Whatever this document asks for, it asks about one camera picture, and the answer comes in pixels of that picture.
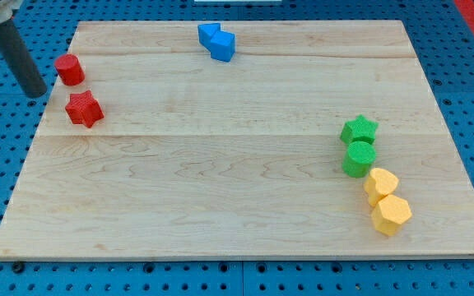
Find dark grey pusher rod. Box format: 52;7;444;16
0;19;47;99

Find red star block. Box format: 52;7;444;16
65;90;105;128

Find green star block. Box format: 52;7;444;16
340;114;379;145

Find red cylinder block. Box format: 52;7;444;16
54;53;85;86

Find wooden board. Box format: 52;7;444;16
0;21;474;262

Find blue triangular block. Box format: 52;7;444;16
197;23;221;49

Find blue cube block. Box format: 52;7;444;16
209;30;235;62

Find green cylinder block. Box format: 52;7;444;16
342;141;377;178

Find yellow heart block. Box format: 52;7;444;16
363;168;399;207

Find yellow hexagon block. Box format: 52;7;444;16
371;195;412;236

